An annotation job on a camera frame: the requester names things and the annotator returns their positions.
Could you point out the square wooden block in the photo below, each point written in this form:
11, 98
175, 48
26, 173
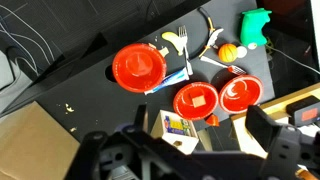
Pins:
198, 101

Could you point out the green toy drill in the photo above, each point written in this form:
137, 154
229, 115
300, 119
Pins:
253, 28

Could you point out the orange wedge block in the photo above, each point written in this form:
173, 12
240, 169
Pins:
212, 120

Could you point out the blue white toothpaste tube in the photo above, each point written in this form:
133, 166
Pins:
173, 79

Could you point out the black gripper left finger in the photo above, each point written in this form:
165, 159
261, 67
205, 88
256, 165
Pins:
141, 118

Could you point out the large cardboard box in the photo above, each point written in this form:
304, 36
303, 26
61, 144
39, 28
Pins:
30, 143

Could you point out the red plastic bowl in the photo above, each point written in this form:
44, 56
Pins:
139, 66
241, 100
185, 106

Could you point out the yellow toy banana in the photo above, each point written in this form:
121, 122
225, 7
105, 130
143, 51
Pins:
173, 39

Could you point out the wooden shape sorter box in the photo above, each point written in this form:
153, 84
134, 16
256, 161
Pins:
160, 128

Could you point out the light wooden table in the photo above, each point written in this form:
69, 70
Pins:
246, 140

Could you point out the small beige piece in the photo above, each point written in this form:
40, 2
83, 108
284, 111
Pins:
163, 51

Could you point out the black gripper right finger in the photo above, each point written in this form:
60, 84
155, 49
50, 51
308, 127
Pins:
263, 128

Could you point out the black box red label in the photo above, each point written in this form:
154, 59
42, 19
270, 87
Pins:
308, 114

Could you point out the white ping pong ball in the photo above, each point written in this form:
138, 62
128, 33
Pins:
242, 52

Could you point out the orange toy basketball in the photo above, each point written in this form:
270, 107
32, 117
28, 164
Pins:
228, 53

